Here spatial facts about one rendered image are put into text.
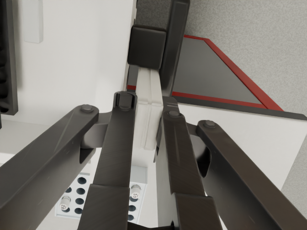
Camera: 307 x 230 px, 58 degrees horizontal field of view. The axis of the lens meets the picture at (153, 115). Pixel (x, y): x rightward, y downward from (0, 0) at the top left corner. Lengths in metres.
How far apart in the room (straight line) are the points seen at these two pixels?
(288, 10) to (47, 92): 1.05
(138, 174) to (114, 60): 0.25
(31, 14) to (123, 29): 0.12
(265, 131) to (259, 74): 0.83
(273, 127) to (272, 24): 0.82
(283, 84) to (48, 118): 1.11
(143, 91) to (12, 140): 0.17
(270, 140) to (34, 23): 0.34
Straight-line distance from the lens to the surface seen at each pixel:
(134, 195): 0.39
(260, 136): 0.43
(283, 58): 1.26
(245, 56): 1.20
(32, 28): 0.28
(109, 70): 0.18
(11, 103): 0.28
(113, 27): 0.18
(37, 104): 0.31
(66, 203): 0.42
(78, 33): 0.28
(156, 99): 0.15
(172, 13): 0.19
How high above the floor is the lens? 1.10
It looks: 64 degrees down
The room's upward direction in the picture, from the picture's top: 178 degrees clockwise
